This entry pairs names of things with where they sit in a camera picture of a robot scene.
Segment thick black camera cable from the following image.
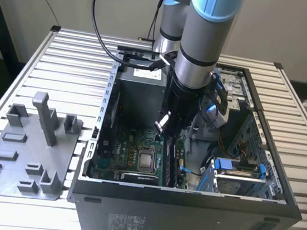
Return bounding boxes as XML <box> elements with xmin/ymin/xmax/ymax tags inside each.
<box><xmin>86</xmin><ymin>0</ymin><xmax>170</xmax><ymax>72</ymax></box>

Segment multicoloured power wires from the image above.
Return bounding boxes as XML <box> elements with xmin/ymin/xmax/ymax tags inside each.
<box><xmin>234</xmin><ymin>139</ymin><xmax>251</xmax><ymax>163</ymax></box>

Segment grey power supply unit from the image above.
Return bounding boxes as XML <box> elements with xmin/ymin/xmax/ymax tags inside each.
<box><xmin>110</xmin><ymin>60</ymin><xmax>169</xmax><ymax>130</ymax></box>

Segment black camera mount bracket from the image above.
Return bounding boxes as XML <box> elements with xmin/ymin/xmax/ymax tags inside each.
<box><xmin>204</xmin><ymin>70</ymin><xmax>232</xmax><ymax>116</ymax></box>

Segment grey hard disk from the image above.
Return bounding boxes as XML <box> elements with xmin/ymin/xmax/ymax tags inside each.
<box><xmin>215</xmin><ymin>172</ymin><xmax>271</xmax><ymax>199</ymax></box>

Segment grey metal drive cage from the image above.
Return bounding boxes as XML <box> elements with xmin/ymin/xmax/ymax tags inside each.
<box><xmin>188</xmin><ymin>64</ymin><xmax>258</xmax><ymax>146</ymax></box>

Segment blue disk carrier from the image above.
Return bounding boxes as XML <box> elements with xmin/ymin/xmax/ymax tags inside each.
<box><xmin>208</xmin><ymin>156</ymin><xmax>268</xmax><ymax>182</ymax></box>

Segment black open PC case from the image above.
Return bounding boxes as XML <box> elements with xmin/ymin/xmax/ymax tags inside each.
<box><xmin>62</xmin><ymin>41</ymin><xmax>307</xmax><ymax>230</ymax></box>

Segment silver CPU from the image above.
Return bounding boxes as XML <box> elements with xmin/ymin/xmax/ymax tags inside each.
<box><xmin>138</xmin><ymin>152</ymin><xmax>154</xmax><ymax>169</ymax></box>

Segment grey plastic parts rack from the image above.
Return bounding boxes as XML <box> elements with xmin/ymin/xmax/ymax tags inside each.
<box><xmin>0</xmin><ymin>87</ymin><xmax>88</xmax><ymax>206</ymax></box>

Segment black RAM slot bank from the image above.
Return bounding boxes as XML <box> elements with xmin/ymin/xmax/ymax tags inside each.
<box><xmin>159</xmin><ymin>134</ymin><xmax>187</xmax><ymax>188</ymax></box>

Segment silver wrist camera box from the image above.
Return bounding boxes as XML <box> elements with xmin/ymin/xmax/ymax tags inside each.
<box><xmin>200</xmin><ymin>98</ymin><xmax>231</xmax><ymax>128</ymax></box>

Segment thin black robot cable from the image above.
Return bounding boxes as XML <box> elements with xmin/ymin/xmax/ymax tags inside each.
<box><xmin>138</xmin><ymin>0</ymin><xmax>165</xmax><ymax>43</ymax></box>

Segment green motherboard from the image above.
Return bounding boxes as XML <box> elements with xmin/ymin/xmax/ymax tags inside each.
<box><xmin>89</xmin><ymin>99</ymin><xmax>199</xmax><ymax>190</ymax></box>

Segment black CPU socket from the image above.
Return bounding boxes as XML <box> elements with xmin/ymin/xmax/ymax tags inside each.
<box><xmin>133</xmin><ymin>145</ymin><xmax>159</xmax><ymax>175</ymax></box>

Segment small silver wrist camera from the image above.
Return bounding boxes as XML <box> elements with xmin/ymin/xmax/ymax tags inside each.
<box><xmin>152</xmin><ymin>111</ymin><xmax>172</xmax><ymax>135</ymax></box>

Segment grey metal disk bay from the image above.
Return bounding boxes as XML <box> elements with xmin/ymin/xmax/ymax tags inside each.
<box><xmin>197</xmin><ymin>154</ymin><xmax>287</xmax><ymax>203</ymax></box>

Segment black box behind table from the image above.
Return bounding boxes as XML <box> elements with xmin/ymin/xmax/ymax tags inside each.
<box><xmin>287</xmin><ymin>80</ymin><xmax>307</xmax><ymax>106</ymax></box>

